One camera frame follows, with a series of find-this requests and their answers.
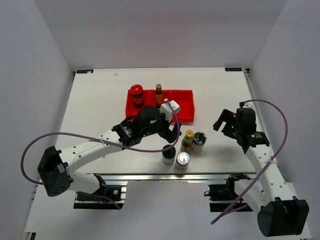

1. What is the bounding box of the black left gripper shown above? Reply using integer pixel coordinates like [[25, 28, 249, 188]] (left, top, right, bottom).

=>
[[141, 109, 181, 143]]

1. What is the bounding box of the small yellow label bottle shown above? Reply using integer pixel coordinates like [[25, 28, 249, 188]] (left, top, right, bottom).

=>
[[155, 84, 164, 105]]

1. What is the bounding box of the red lid sauce jar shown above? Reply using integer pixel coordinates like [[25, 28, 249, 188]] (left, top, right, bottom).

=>
[[130, 84, 144, 108]]

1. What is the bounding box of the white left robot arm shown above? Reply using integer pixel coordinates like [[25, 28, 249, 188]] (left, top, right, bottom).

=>
[[37, 100, 181, 200]]

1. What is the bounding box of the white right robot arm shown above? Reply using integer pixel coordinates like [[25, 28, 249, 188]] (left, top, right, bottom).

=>
[[213, 108, 310, 237]]

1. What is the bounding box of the yellow cap sauce bottle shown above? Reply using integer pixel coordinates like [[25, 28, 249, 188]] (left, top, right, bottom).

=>
[[180, 130, 194, 153]]

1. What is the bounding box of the black lid spice jar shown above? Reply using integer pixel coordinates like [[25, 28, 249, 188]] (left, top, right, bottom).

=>
[[162, 144, 176, 165]]

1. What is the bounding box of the silver lid glass jar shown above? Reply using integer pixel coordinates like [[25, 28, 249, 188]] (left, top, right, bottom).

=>
[[175, 152, 191, 171]]

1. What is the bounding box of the right red plastic bin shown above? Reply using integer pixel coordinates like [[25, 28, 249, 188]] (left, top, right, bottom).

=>
[[170, 89, 195, 124]]

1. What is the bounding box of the red plastic bin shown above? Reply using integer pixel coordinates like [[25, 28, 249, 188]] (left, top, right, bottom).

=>
[[170, 89, 195, 124], [125, 89, 150, 118], [144, 89, 173, 107]]

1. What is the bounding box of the middle red plastic bin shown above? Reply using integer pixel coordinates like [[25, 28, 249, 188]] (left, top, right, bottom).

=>
[[144, 89, 173, 107]]

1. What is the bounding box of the left red plastic bin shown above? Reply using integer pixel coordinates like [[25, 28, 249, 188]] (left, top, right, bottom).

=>
[[125, 89, 150, 118]]

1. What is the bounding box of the right blue corner label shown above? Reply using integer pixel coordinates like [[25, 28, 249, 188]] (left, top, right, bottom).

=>
[[224, 67, 243, 72]]

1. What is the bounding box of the blue corner label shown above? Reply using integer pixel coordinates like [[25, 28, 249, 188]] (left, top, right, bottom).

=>
[[224, 67, 243, 72], [76, 69, 94, 74]]

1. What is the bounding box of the left blue corner label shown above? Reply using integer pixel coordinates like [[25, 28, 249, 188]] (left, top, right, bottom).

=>
[[76, 69, 94, 74]]

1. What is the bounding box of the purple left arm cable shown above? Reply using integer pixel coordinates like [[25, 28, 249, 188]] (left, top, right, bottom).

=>
[[20, 101, 182, 210]]

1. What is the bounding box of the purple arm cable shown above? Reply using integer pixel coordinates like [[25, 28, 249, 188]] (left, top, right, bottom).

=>
[[210, 99, 290, 225], [20, 101, 182, 210]]

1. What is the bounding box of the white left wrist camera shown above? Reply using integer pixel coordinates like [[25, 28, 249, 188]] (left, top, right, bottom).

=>
[[159, 98, 181, 123]]

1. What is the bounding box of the aluminium table front rail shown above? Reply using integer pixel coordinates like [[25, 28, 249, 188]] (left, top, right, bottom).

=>
[[94, 172, 261, 182]]

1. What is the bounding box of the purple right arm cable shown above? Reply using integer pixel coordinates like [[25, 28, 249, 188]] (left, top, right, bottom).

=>
[[210, 99, 290, 225]]

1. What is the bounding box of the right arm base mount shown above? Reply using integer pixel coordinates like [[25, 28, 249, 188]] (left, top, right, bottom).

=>
[[203, 173, 251, 213]]

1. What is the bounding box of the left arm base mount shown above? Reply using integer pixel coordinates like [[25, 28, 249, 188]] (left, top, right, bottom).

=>
[[73, 174, 124, 210]]

